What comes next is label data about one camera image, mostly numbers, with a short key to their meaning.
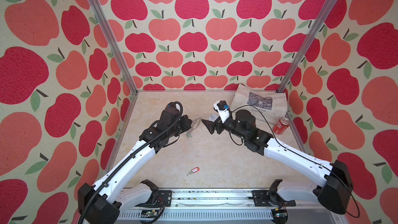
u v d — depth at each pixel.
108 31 0.86
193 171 0.84
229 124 0.62
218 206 0.73
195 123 0.77
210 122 0.64
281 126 0.91
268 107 1.01
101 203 0.37
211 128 0.64
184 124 0.66
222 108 0.59
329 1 0.75
